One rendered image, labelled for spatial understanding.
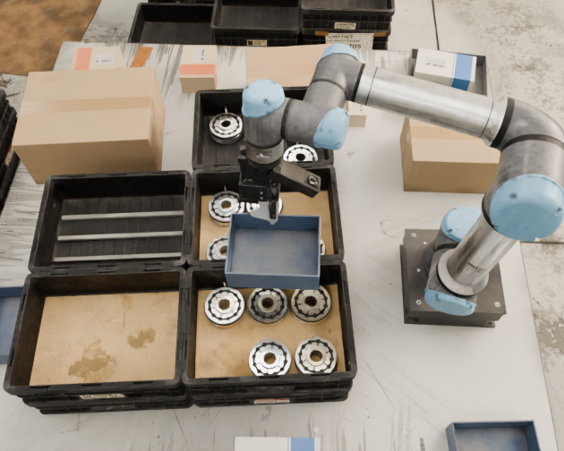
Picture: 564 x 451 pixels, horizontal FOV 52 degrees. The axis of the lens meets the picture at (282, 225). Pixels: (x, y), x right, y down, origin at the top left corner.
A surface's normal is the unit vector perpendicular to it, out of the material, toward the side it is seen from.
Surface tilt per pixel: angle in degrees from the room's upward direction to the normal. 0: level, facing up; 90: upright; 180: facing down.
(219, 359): 0
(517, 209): 84
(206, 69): 0
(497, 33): 0
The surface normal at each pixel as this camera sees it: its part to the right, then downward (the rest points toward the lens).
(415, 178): -0.04, 0.86
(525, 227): -0.30, 0.76
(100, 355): -0.01, -0.51
